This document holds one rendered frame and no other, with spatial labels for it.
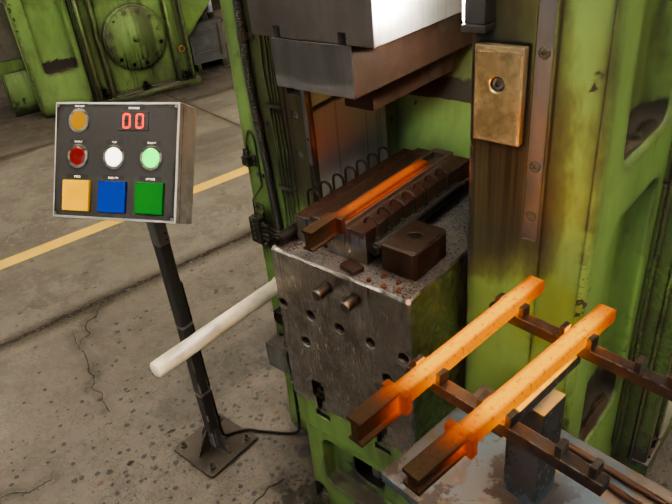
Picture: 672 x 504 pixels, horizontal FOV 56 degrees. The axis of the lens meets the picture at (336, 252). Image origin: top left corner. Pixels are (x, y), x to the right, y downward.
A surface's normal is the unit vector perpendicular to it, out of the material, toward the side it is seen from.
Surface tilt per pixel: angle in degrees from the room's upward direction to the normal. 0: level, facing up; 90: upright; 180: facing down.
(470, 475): 0
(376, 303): 90
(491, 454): 0
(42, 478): 0
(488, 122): 90
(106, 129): 60
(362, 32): 90
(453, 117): 90
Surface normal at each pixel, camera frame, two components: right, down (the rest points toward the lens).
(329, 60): -0.64, 0.45
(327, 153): 0.76, 0.28
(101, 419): -0.09, -0.85
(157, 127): -0.27, 0.04
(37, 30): 0.53, 0.41
